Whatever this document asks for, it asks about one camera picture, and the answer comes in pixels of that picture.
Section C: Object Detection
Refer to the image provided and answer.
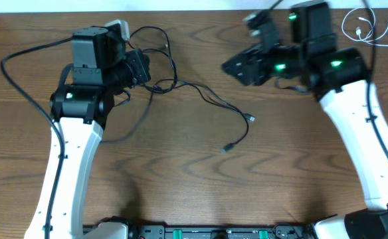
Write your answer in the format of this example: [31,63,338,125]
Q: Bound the black cable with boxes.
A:
[144,79,256,155]
[100,25,179,144]

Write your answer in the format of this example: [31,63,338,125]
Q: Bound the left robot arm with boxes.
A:
[25,20,151,238]

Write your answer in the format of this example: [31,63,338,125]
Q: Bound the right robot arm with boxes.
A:
[222,1,388,238]

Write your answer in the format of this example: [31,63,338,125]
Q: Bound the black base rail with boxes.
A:
[122,223,316,239]

